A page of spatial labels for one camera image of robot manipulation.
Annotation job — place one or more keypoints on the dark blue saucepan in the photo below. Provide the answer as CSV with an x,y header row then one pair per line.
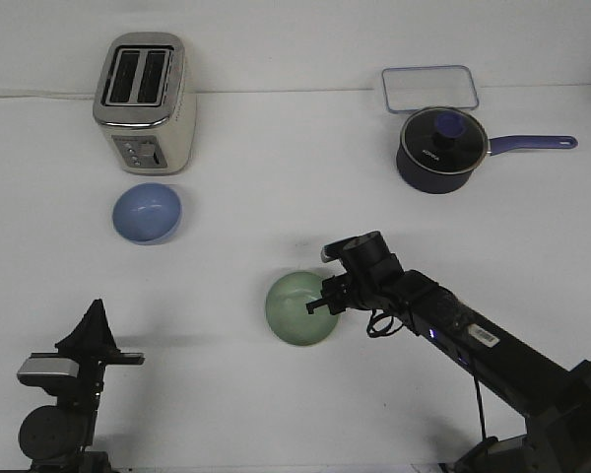
x,y
435,183

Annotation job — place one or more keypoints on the clear plastic container lid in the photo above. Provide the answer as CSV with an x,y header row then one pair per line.
x,y
407,89

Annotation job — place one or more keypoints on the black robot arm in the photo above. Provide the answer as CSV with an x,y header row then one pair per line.
x,y
554,402
56,438

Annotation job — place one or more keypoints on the glass pot lid blue knob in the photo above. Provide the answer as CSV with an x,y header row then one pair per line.
x,y
445,140

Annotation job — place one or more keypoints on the silver two-slot toaster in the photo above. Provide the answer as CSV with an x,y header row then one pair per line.
x,y
144,104

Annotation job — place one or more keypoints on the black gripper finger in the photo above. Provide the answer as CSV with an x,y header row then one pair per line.
x,y
106,338
311,307
85,338

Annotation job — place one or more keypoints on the green bowl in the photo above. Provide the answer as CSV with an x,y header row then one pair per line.
x,y
286,312

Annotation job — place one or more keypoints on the blue bowl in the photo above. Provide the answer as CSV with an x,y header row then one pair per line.
x,y
147,213

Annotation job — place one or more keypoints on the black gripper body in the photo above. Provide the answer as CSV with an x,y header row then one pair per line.
x,y
371,268
83,392

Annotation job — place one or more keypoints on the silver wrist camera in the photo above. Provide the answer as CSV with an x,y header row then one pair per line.
x,y
42,369
334,250

